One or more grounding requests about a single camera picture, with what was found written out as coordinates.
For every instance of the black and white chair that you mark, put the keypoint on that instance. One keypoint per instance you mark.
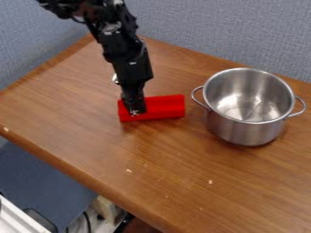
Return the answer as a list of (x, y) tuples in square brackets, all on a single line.
[(16, 221)]

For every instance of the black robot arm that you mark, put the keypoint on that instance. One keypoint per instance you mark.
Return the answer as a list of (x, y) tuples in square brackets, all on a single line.
[(112, 26)]

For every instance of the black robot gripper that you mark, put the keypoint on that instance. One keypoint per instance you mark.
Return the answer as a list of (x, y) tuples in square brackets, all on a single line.
[(130, 59)]

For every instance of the red rectangular block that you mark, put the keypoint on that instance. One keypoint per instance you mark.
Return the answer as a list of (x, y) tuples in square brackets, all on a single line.
[(160, 107)]

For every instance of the white items under table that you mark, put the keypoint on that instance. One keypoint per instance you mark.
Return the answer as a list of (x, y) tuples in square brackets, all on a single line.
[(104, 217)]

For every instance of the stainless steel pot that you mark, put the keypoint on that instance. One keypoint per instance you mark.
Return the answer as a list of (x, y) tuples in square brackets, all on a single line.
[(248, 103)]

